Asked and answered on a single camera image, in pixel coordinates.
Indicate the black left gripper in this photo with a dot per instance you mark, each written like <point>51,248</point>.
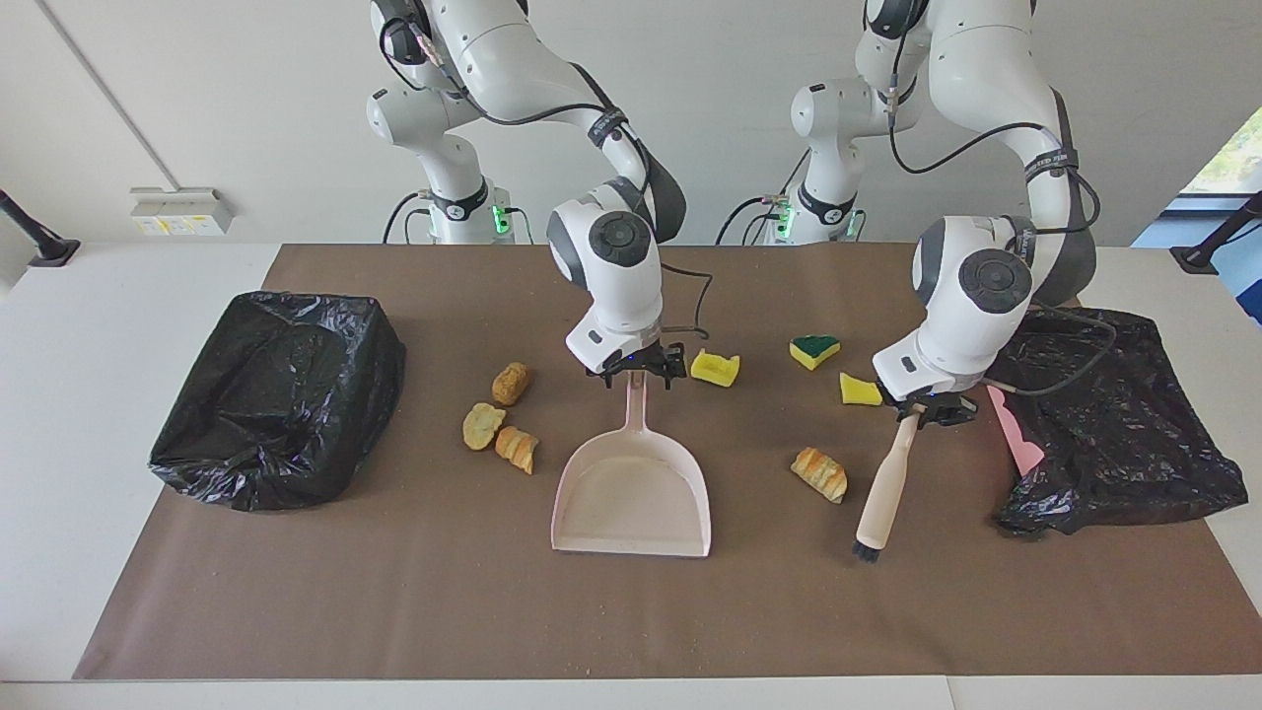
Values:
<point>932,404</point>

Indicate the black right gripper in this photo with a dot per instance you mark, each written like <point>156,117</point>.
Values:
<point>641,360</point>

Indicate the yellow sponge piece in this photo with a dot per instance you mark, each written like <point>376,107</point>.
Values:
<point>717,369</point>
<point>860,390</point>

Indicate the pale pink plastic dustpan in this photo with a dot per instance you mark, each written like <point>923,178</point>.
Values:
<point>636,493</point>

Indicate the striped croissant bread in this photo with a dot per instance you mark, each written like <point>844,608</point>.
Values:
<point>518,450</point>
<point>820,475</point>

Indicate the brown bread roll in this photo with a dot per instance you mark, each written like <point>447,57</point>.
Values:
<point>511,383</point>

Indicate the yellow sponge with green pad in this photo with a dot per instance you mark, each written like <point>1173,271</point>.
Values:
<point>814,350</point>

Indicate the pale yellowish bread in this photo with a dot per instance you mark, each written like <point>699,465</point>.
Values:
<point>482,427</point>

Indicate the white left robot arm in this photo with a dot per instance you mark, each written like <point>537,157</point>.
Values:
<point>976,296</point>

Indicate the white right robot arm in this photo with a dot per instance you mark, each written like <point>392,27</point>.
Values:
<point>616,266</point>

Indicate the black trash bag over pink bin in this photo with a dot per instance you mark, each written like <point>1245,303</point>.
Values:
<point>1114,434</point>

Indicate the black trash bag bin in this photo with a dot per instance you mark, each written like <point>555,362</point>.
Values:
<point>276,404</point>

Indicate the brown paper table mat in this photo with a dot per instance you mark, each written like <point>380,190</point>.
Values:
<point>631,611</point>

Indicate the window with green view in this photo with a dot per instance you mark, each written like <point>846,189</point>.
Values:
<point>1232,158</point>

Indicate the white wall socket box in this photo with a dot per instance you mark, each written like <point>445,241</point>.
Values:
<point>182,211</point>

